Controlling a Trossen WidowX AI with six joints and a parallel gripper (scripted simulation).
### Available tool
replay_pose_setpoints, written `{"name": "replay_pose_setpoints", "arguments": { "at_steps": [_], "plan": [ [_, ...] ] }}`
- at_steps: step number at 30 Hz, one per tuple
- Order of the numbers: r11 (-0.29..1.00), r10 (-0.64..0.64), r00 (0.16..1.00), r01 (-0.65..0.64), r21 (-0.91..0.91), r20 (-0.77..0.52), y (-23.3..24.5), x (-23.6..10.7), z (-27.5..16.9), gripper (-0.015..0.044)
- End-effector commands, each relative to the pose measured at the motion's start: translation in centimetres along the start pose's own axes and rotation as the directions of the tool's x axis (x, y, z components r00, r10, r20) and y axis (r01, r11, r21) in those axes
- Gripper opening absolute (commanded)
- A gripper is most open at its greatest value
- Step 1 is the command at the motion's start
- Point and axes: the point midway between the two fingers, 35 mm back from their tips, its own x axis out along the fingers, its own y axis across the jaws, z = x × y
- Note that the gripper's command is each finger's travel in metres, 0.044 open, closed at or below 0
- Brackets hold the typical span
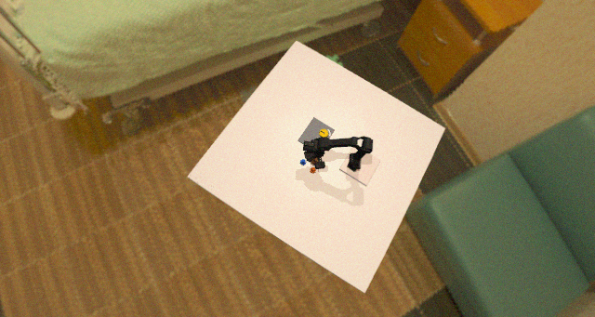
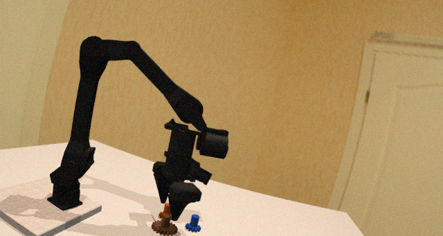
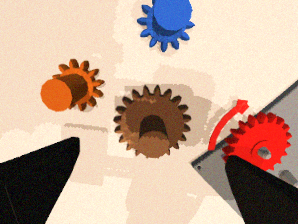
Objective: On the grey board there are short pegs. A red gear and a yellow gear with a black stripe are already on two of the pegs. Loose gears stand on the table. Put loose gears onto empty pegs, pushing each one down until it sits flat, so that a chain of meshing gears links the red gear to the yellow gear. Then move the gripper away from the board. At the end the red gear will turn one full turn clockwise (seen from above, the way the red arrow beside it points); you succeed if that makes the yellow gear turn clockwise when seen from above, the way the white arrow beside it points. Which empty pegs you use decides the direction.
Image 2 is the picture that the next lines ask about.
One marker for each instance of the brown gear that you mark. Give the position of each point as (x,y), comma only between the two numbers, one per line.
(164,226)

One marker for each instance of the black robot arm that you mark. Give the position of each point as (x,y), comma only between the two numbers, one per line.
(78,155)

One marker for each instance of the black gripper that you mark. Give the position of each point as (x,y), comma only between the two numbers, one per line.
(170,176)

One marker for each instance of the orange gear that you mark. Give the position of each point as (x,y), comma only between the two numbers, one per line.
(166,210)

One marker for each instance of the blue gear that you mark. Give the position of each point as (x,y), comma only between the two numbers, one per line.
(193,225)

